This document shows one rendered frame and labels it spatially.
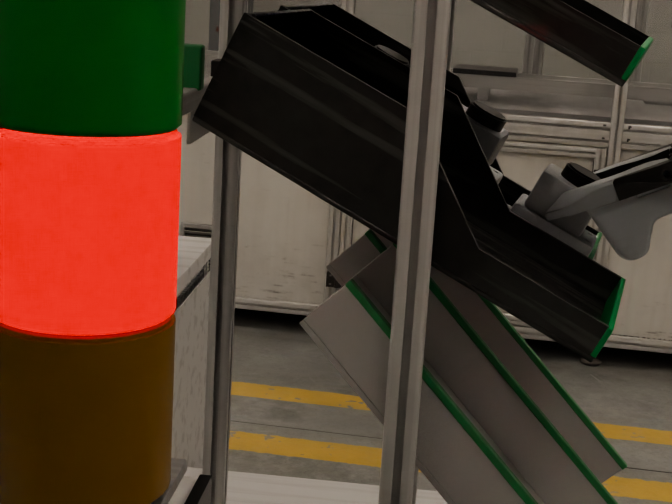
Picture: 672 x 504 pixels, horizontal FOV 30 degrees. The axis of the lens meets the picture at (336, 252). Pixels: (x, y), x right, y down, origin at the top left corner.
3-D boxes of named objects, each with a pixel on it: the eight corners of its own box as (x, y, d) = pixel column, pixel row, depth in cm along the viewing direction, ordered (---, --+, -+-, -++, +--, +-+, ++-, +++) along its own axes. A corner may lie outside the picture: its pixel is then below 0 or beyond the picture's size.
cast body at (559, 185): (577, 269, 93) (627, 190, 91) (571, 283, 89) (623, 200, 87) (480, 211, 94) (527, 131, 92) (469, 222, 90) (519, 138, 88)
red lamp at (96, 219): (193, 293, 36) (199, 122, 35) (150, 344, 31) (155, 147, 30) (23, 278, 36) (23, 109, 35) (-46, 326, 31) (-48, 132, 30)
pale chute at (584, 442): (584, 493, 104) (627, 464, 102) (569, 563, 92) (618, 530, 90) (368, 233, 105) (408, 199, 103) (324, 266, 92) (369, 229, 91)
